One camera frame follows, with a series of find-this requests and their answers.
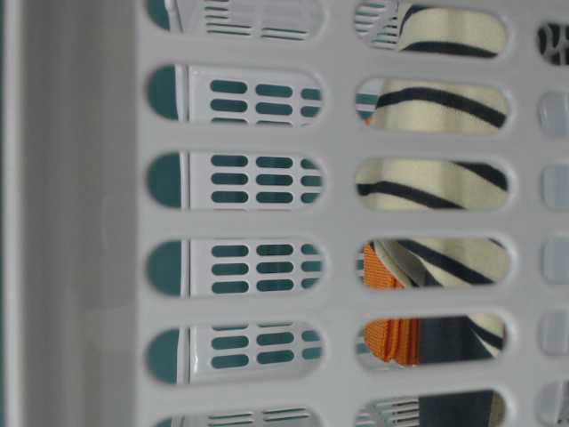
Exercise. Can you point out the white plastic shopping basket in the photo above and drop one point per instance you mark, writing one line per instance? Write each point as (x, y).
(184, 242)

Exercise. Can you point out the cream navy striped slipper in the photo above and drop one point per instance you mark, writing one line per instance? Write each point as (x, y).
(397, 184)

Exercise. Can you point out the black white patterned item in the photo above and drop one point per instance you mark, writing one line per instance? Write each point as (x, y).
(552, 40)

